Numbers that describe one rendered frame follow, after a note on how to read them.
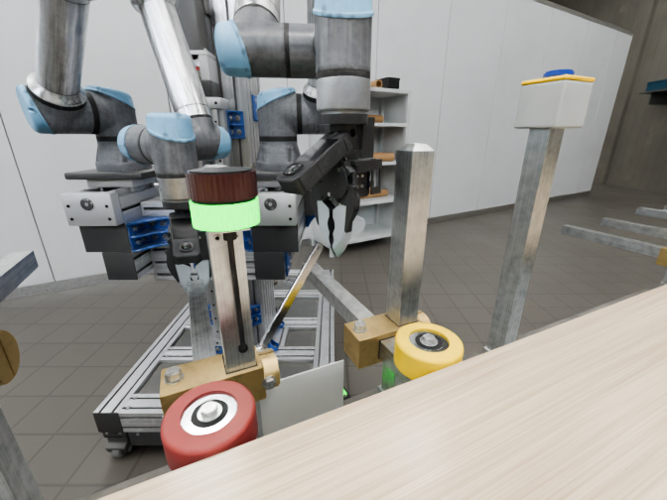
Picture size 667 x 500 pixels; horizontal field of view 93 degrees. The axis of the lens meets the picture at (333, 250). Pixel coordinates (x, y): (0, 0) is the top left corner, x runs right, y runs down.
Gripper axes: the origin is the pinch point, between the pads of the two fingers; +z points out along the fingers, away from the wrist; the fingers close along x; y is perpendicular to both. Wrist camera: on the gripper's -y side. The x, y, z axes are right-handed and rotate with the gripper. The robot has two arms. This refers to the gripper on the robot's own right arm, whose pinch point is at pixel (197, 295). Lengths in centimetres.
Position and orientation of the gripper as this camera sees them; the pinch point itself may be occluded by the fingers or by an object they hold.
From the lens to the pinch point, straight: 73.3
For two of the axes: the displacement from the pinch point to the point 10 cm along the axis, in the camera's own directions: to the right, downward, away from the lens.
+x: -9.1, 1.4, -4.0
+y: -4.2, -3.2, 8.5
